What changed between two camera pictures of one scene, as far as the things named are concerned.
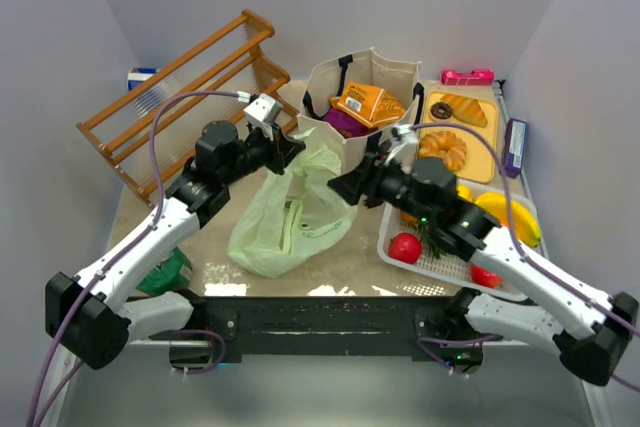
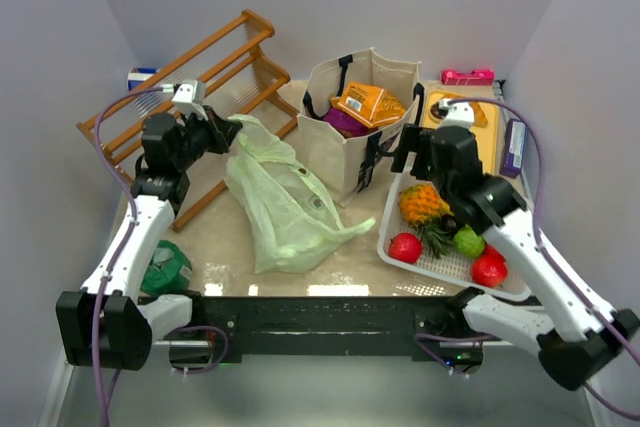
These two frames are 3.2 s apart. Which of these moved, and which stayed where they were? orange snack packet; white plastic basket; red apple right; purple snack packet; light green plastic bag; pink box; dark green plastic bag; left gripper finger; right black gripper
Moved: left gripper finger; light green plastic bag; right black gripper
Stayed: purple snack packet; red apple right; white plastic basket; dark green plastic bag; pink box; orange snack packet
